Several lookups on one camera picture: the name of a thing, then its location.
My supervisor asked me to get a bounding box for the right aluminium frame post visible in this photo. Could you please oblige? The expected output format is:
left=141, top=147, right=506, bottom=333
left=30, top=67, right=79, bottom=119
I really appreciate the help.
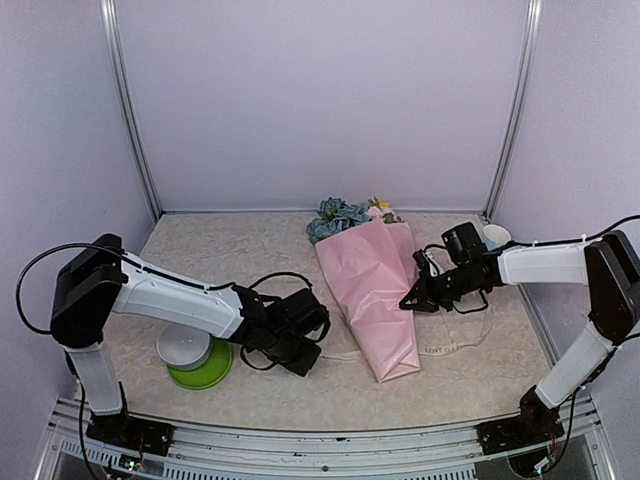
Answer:
left=482, top=0, right=543, bottom=221

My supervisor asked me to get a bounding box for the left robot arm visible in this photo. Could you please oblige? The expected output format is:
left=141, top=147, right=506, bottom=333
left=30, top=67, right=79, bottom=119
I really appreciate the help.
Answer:
left=50, top=234, right=331, bottom=445

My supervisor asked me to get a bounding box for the pale pink fake flower stem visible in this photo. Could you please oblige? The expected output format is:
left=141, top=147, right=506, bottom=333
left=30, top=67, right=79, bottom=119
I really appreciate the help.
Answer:
left=367, top=206, right=404, bottom=224

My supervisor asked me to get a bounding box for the pink wrapping paper sheet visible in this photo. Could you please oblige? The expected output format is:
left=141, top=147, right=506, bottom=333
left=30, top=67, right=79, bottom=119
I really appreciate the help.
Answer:
left=315, top=219, right=420, bottom=382

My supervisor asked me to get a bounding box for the left aluminium frame post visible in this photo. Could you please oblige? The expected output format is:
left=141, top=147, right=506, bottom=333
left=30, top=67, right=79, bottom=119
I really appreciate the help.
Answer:
left=100, top=0, right=164, bottom=223

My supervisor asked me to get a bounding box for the white ceramic bowl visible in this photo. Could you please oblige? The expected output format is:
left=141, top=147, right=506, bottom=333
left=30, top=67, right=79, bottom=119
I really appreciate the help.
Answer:
left=156, top=324, right=211, bottom=371

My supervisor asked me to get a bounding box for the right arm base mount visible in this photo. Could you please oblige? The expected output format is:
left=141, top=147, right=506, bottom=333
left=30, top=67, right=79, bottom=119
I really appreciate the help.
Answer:
left=476, top=415, right=565, bottom=455

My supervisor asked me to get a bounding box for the aluminium frame post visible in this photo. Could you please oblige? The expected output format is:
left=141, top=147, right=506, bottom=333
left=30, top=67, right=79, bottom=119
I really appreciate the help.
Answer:
left=482, top=0, right=543, bottom=221
left=100, top=0, right=164, bottom=223

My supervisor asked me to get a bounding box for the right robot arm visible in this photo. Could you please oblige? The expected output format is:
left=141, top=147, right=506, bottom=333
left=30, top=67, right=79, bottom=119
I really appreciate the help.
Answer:
left=399, top=222, right=639, bottom=444

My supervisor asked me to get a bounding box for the yellow fake flower stem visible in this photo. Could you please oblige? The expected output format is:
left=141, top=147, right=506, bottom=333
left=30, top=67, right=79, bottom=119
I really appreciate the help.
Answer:
left=368, top=197, right=391, bottom=211

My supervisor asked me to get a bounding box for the green plastic plate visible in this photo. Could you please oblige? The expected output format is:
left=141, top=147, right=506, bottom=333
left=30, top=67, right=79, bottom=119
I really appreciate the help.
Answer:
left=167, top=338, right=233, bottom=390

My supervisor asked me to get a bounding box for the light blue mug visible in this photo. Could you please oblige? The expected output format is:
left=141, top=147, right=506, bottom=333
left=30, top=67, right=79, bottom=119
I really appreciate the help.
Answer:
left=482, top=224, right=512, bottom=251

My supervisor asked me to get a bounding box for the beige printed ribbon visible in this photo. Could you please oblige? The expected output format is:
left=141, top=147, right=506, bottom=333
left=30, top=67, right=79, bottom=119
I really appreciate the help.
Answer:
left=321, top=296, right=494, bottom=363

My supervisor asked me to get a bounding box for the front aluminium rail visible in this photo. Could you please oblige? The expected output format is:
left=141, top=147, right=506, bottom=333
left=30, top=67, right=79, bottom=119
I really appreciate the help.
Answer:
left=28, top=396, right=616, bottom=479

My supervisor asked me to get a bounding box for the blue fake flower bunch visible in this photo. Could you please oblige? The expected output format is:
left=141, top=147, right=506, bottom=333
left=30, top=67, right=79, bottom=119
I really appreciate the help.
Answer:
left=306, top=197, right=370, bottom=245

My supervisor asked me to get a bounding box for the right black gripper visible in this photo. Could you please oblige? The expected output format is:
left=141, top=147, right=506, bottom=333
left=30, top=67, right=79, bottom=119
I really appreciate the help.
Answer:
left=399, top=262, right=482, bottom=312

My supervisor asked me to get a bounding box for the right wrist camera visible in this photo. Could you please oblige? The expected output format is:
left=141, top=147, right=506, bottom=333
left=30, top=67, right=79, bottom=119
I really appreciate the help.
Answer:
left=412, top=249, right=441, bottom=277

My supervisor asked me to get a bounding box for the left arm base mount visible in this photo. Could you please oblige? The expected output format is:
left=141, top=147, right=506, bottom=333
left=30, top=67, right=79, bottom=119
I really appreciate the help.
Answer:
left=86, top=415, right=174, bottom=456

